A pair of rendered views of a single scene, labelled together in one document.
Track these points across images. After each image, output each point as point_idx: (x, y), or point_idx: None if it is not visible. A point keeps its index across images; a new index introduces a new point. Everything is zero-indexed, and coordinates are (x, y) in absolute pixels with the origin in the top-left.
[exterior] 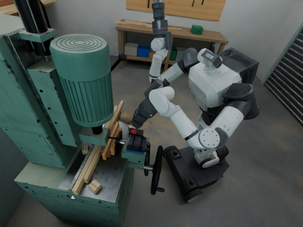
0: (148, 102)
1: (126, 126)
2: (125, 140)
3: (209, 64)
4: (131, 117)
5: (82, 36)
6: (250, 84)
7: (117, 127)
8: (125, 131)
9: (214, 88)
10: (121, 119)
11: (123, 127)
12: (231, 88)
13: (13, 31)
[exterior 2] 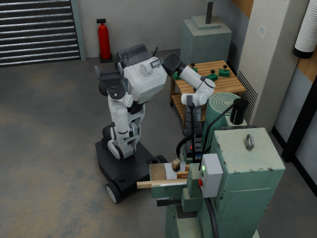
0: (199, 109)
1: (171, 171)
2: (196, 158)
3: (157, 66)
4: (162, 166)
5: (217, 106)
6: (171, 53)
7: (184, 171)
8: (179, 171)
9: (165, 74)
10: (165, 177)
11: (174, 174)
12: (167, 64)
13: (247, 128)
